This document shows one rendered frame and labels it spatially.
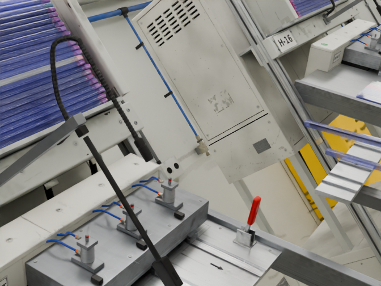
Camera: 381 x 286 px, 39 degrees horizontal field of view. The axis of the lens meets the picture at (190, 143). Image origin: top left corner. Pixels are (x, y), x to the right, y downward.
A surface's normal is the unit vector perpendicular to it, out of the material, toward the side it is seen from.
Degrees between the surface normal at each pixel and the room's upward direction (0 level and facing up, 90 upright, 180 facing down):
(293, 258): 90
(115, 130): 90
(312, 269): 90
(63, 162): 90
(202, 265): 43
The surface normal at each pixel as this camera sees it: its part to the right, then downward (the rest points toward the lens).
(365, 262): -0.56, 0.35
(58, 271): 0.07, -0.89
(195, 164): 0.65, -0.36
